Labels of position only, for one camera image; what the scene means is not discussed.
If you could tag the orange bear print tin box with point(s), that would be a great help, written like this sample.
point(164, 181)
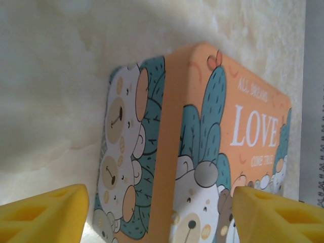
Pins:
point(177, 126)

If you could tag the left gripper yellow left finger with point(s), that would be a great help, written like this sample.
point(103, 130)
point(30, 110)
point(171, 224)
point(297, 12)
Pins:
point(45, 217)

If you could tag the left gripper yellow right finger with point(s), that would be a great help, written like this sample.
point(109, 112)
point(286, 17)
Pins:
point(273, 222)

